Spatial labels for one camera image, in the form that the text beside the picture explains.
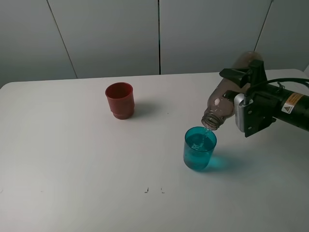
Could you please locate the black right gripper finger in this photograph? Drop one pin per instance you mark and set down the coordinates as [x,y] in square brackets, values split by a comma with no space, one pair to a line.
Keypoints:
[237,76]

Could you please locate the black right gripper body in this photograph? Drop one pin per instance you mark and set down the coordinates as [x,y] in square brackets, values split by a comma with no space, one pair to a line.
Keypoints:
[260,105]

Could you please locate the smoky transparent plastic bottle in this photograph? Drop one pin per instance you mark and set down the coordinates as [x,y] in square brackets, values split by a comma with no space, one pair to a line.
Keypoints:
[219,108]

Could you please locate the teal transparent plastic cup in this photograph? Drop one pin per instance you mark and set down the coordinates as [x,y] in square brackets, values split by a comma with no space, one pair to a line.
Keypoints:
[199,144]

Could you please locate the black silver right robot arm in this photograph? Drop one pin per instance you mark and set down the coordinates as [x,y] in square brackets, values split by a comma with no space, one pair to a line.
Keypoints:
[291,107]

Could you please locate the red plastic cup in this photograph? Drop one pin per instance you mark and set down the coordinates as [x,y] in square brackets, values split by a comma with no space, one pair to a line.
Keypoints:
[121,100]

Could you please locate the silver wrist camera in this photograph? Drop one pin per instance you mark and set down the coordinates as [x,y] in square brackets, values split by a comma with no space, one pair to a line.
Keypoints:
[241,104]

